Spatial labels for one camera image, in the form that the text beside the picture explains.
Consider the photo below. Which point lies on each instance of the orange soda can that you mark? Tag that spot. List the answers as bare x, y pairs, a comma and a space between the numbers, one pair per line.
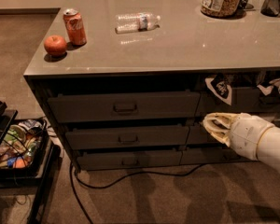
74, 27

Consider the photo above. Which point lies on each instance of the black tray cart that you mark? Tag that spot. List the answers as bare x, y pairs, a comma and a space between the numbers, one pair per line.
35, 188

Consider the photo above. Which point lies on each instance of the grey top drawer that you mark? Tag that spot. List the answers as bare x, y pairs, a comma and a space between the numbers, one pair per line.
121, 106

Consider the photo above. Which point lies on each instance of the red apple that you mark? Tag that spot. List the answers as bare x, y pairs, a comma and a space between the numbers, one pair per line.
55, 45

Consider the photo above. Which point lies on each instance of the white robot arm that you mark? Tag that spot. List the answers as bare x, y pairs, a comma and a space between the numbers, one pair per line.
268, 150

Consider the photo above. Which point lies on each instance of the grey middle drawer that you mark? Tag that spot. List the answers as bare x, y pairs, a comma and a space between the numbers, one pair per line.
145, 136

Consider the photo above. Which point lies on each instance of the black bin of snacks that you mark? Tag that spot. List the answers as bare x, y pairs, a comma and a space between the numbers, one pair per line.
23, 147

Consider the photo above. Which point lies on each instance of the grey counter cabinet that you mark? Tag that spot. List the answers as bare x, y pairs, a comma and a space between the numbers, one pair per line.
178, 55

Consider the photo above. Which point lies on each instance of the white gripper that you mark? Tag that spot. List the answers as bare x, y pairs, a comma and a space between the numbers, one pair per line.
247, 135

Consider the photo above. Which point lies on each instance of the clear plastic water bottle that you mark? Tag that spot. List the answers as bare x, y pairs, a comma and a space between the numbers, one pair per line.
136, 22

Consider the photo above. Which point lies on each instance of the grey bottom drawer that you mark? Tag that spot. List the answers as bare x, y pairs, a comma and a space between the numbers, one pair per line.
124, 160

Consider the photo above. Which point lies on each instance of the grey drawer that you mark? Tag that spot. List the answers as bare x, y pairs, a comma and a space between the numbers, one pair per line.
124, 160
145, 136
121, 106

